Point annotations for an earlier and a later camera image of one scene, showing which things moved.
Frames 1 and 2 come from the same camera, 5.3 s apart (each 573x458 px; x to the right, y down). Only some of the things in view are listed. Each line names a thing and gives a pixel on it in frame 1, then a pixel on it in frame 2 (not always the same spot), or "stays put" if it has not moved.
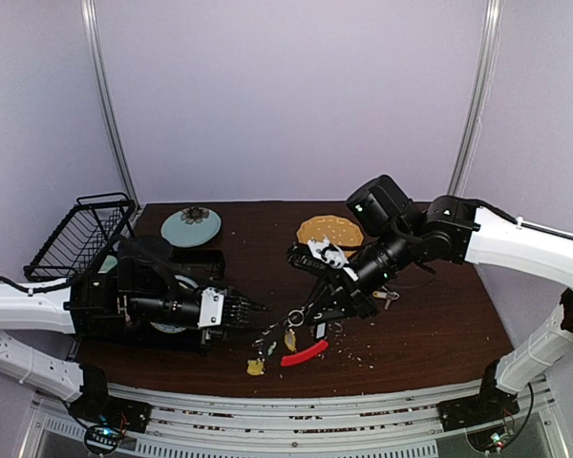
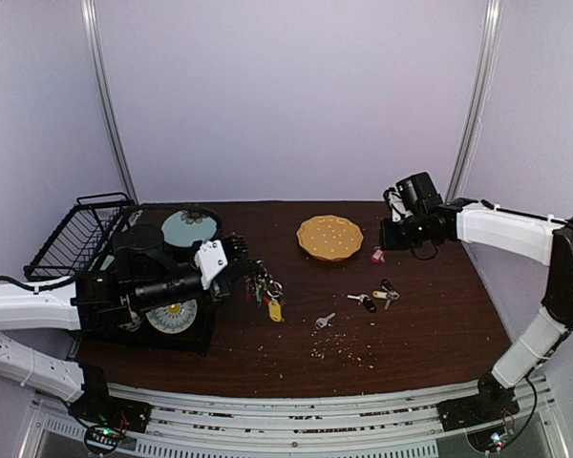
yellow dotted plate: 339,231 stays put
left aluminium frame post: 90,31 stays put
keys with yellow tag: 388,295 stays put
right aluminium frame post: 481,91 stays put
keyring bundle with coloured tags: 295,341 → 263,289
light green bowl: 109,262 stays put
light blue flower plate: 190,226 stays put
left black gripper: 232,298 → 235,269
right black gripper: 346,295 → 389,234
